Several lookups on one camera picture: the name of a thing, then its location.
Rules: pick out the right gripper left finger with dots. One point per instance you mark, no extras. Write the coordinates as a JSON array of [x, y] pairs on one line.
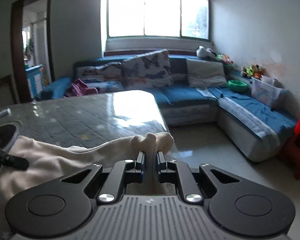
[[116, 179]]

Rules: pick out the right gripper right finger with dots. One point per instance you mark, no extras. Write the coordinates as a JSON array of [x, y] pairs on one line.
[[178, 173]]

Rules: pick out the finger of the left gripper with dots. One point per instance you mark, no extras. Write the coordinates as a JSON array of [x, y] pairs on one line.
[[17, 163]]

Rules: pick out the cream white garment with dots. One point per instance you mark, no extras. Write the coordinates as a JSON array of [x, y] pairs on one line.
[[48, 161]]

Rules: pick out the black round induction cooktop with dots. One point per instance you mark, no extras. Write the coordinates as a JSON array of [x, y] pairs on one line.
[[9, 131]]

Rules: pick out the grey remote control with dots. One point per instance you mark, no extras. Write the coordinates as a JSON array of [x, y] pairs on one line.
[[5, 112]]

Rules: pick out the blue white small cabinet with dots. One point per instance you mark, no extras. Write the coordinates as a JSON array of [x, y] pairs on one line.
[[34, 80]]

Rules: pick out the pink purple cloth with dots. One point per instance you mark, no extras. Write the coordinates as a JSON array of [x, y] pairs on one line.
[[79, 88]]

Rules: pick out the long butterfly print pillow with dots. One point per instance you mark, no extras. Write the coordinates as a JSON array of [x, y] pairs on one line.
[[106, 78]]

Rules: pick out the blue corner sofa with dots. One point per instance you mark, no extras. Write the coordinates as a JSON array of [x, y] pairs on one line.
[[256, 129]]

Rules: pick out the grey cushion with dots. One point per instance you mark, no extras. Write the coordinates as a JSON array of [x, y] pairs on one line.
[[205, 74]]

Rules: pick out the large butterfly print pillow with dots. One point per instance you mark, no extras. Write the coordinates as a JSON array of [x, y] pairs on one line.
[[148, 70]]

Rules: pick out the green plastic bowl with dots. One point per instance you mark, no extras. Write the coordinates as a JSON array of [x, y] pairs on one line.
[[237, 86]]

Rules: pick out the white plush toy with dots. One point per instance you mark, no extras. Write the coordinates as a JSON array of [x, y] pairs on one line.
[[203, 52]]

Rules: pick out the clear plastic storage box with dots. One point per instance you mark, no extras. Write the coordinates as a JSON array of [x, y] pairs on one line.
[[269, 91]]

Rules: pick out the colourful plush toys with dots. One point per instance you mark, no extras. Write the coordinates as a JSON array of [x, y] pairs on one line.
[[254, 70]]

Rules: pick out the dark wooden door frame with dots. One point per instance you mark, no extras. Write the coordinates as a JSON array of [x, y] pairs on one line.
[[17, 45]]

